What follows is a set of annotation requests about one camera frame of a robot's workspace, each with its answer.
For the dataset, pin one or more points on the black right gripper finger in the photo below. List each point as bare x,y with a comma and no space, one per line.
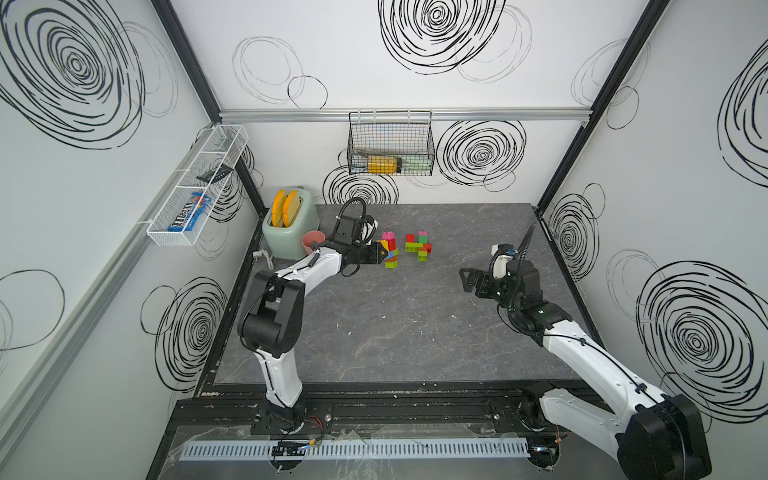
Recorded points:
471,275
478,290

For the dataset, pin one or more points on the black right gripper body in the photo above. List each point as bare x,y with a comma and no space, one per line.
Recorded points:
498,290

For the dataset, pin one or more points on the lime long lego brick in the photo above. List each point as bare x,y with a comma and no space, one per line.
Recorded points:
413,246

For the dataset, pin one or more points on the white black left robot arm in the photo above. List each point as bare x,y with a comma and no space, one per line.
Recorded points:
271,326

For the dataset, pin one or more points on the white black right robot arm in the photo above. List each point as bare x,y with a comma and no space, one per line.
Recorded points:
649,433

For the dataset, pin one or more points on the pink plastic cup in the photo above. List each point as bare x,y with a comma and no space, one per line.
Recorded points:
312,239

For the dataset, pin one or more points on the right toy bread slice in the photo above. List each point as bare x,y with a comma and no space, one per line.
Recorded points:
291,208

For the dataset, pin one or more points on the toy bread slice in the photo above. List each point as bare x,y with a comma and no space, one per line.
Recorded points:
291,208
277,210

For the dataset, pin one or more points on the mint green toaster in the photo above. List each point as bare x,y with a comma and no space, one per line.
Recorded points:
285,242

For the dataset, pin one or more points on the left toy bread slice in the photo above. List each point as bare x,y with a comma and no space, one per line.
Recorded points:
277,210

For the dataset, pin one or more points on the yellow box in basket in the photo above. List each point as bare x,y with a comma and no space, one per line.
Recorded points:
383,165

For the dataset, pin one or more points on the light green box in basket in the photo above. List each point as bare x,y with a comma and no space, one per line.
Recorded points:
416,165

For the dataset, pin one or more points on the black remote on shelf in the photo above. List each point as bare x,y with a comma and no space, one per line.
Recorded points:
214,175

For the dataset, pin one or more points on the blue snack packet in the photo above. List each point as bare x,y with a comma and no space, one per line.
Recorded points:
186,219

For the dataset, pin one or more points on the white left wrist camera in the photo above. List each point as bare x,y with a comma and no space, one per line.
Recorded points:
368,230

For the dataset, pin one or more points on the black wire wall basket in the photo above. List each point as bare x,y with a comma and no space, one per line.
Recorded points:
388,133

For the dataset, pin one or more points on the white slotted cable duct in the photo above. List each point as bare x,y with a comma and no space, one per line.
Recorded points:
348,449

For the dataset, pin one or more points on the white wire wall shelf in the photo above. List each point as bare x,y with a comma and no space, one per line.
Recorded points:
216,145

